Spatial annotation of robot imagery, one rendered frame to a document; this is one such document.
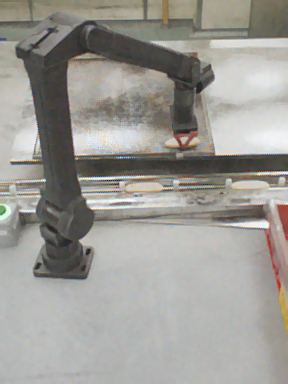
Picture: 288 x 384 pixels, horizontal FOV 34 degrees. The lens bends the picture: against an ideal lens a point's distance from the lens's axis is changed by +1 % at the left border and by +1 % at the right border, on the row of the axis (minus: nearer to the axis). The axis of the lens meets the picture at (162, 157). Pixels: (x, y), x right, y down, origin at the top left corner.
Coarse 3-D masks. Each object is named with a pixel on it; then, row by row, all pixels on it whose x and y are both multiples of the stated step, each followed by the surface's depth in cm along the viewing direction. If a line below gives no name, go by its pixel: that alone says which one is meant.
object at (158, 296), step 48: (96, 240) 113; (144, 240) 113; (192, 240) 113; (240, 240) 113; (0, 288) 101; (48, 288) 101; (96, 288) 101; (144, 288) 101; (192, 288) 101; (240, 288) 101; (0, 336) 91; (48, 336) 92; (96, 336) 92; (144, 336) 92; (192, 336) 92; (240, 336) 92
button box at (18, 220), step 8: (16, 208) 112; (8, 216) 108; (16, 216) 112; (0, 224) 107; (8, 224) 107; (16, 224) 112; (0, 232) 108; (8, 232) 108; (16, 232) 112; (0, 240) 110; (8, 240) 110; (16, 240) 111
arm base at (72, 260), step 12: (48, 252) 101; (60, 252) 100; (72, 252) 102; (84, 252) 107; (36, 264) 105; (48, 264) 102; (60, 264) 101; (72, 264) 102; (84, 264) 104; (36, 276) 103; (48, 276) 103; (60, 276) 103; (72, 276) 103; (84, 276) 103
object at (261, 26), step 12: (252, 0) 359; (264, 0) 326; (276, 0) 297; (252, 12) 361; (264, 12) 327; (276, 12) 298; (252, 24) 363; (264, 24) 328; (276, 24) 299; (252, 36) 363; (264, 36) 328; (276, 36) 300
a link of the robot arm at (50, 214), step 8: (48, 208) 98; (56, 208) 98; (48, 216) 98; (56, 216) 97; (48, 224) 99; (56, 224) 97; (48, 232) 99; (56, 232) 102; (48, 240) 101; (56, 240) 98; (64, 240) 100
